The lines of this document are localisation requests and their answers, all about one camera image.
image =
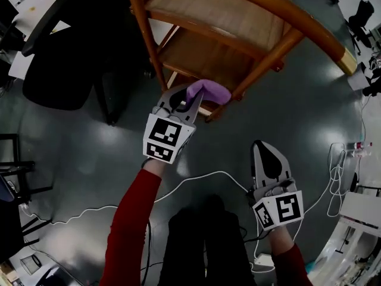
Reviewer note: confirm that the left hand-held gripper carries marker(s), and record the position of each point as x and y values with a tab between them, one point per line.
162	136

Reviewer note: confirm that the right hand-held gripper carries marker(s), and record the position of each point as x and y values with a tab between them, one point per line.
278	208

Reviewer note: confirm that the purple cloth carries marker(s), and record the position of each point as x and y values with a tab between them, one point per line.
212	91

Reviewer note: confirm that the wooden stand with top surface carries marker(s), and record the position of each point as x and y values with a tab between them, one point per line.
220	19

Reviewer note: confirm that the person's right forearm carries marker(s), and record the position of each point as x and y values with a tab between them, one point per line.
288	261

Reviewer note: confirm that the person's left forearm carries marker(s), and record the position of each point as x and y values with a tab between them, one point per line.
131	219

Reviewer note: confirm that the clear plastic bottle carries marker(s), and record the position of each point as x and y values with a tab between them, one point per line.
361	148

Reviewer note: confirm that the white power adapter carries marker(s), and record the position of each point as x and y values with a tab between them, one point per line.
264	262

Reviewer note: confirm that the person's legs in black trousers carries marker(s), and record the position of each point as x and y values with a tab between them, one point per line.
208	243

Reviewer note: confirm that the white table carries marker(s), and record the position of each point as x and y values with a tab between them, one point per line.
357	234

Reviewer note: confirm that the black office chair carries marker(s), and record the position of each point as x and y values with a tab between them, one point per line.
74	55

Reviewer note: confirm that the grey box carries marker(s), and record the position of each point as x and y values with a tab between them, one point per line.
358	77

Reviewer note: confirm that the black equipment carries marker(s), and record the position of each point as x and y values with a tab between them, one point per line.
373	76

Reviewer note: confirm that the small black swivel chair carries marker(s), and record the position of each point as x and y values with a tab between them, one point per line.
361	19

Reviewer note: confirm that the white desk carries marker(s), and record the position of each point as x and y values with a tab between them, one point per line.
23	13

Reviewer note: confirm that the black metal frame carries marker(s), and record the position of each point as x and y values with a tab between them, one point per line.
18	189

